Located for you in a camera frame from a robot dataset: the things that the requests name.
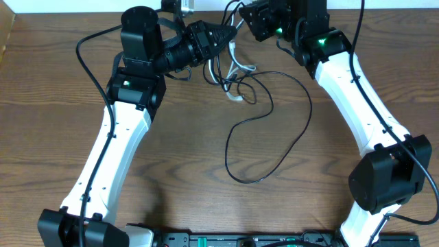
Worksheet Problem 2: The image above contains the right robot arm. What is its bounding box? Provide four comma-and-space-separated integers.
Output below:
239, 1, 432, 246

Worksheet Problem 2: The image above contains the white usb cable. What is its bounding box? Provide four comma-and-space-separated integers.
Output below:
209, 16, 257, 103

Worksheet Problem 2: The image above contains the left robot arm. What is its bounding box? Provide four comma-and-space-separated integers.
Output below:
37, 5, 237, 246

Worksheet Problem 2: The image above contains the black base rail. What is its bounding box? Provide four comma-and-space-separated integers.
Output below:
152, 230, 421, 247

